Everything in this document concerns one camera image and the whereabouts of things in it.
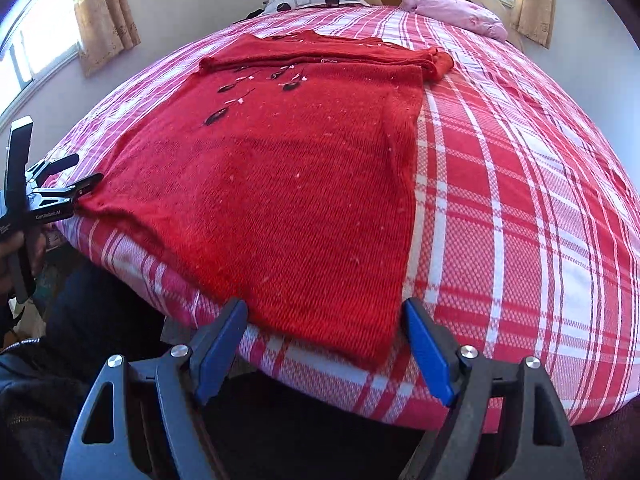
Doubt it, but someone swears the pink pillow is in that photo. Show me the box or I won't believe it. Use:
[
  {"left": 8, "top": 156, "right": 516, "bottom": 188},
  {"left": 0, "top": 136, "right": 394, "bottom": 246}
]
[{"left": 400, "top": 0, "right": 508, "bottom": 42}]

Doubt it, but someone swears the person's dark jacket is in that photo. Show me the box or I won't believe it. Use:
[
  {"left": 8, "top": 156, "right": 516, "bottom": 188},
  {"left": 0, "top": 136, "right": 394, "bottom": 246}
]
[{"left": 0, "top": 260, "right": 166, "bottom": 480}]

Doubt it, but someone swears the large sliding window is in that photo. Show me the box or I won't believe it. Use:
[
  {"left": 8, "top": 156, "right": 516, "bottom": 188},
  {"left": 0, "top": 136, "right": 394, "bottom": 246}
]
[{"left": 0, "top": 0, "right": 83, "bottom": 116}]

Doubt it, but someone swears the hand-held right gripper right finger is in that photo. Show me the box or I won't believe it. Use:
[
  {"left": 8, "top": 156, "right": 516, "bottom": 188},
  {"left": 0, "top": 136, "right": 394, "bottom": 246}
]
[{"left": 400, "top": 297, "right": 586, "bottom": 480}]

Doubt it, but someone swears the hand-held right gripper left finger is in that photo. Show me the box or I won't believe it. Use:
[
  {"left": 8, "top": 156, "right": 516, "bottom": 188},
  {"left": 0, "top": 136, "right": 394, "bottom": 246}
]
[{"left": 65, "top": 297, "right": 250, "bottom": 480}]

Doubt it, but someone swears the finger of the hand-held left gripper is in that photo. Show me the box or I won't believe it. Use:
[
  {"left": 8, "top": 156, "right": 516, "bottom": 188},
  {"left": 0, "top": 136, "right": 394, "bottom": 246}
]
[
  {"left": 35, "top": 172, "right": 106, "bottom": 207},
  {"left": 30, "top": 152, "right": 81, "bottom": 183}
]

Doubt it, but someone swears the bed with red plaid sheet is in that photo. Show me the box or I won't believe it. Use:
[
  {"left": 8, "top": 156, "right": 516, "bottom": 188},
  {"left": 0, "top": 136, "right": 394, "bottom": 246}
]
[{"left": 47, "top": 4, "right": 640, "bottom": 433}]

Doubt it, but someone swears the person's left hand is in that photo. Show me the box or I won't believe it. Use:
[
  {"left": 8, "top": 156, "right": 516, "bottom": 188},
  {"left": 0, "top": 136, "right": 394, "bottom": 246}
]
[{"left": 29, "top": 226, "right": 51, "bottom": 283}]

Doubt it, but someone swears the beige patterned curtain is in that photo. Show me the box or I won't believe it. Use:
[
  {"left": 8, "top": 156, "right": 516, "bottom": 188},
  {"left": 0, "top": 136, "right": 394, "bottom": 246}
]
[
  {"left": 70, "top": 0, "right": 142, "bottom": 78},
  {"left": 510, "top": 0, "right": 557, "bottom": 51}
]

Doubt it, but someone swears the red knitted sweater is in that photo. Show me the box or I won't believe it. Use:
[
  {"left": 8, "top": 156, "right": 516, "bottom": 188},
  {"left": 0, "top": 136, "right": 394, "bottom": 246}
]
[{"left": 77, "top": 30, "right": 455, "bottom": 371}]

